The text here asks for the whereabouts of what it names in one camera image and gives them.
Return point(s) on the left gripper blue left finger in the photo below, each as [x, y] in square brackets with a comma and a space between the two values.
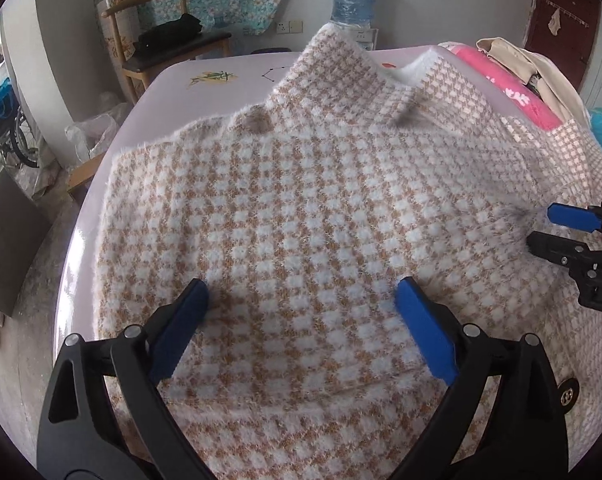
[171, 328]

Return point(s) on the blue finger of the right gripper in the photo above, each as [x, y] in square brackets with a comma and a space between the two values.
[555, 249]
[574, 218]

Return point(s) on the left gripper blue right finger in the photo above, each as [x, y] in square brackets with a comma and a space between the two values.
[432, 326]

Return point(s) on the beige houndstooth knit coat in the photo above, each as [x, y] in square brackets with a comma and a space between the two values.
[363, 430]

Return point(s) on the black clothing on chair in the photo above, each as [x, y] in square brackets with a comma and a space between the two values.
[169, 35]

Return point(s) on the beige jacket on bed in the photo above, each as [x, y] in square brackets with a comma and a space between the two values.
[540, 73]

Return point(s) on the pink fleece floral blanket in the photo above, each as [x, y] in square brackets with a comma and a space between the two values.
[525, 100]

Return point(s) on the dark red wooden door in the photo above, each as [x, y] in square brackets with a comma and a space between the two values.
[564, 31]

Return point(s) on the small wooden stool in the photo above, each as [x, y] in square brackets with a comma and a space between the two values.
[81, 178]

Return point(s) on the dark grey cabinet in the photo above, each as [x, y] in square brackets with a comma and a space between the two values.
[23, 227]

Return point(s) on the white plastic bag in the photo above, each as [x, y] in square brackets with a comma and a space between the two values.
[94, 135]

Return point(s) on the pale pink printed bedsheet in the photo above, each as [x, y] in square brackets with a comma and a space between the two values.
[302, 192]

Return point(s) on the white water dispenser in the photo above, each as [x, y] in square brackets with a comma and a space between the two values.
[365, 37]

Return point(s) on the bicycle with blue bag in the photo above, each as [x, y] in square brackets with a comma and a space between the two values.
[13, 140]

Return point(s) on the wooden chair with dark seat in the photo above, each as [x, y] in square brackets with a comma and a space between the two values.
[145, 67]

